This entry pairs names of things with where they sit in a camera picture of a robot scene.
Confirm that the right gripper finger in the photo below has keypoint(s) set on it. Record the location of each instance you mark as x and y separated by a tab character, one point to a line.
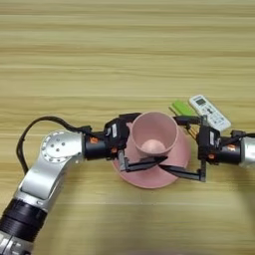
182	172
186	120

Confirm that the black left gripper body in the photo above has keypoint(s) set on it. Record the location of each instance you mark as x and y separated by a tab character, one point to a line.
123	162

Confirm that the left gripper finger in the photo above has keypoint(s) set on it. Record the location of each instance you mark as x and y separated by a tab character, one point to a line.
134	116
146	163

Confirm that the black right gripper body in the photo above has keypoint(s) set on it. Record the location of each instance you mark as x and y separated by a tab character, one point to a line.
203	172

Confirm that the green rectangular block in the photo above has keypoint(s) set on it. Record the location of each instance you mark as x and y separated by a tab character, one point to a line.
183	108

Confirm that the pink round plate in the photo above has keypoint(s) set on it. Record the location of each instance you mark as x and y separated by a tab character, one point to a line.
149	177

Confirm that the white remote control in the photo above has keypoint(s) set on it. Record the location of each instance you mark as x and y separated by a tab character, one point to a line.
209	111

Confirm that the pink plastic cup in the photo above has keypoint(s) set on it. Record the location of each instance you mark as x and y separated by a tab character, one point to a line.
154	132

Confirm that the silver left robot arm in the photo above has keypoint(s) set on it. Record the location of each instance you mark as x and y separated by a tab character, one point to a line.
56	149

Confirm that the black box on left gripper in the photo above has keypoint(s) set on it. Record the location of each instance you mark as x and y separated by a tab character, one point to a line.
116	131

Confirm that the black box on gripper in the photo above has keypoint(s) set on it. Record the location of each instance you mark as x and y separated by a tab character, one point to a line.
209	144
116	131

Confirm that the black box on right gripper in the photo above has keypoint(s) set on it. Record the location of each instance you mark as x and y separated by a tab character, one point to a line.
209	144

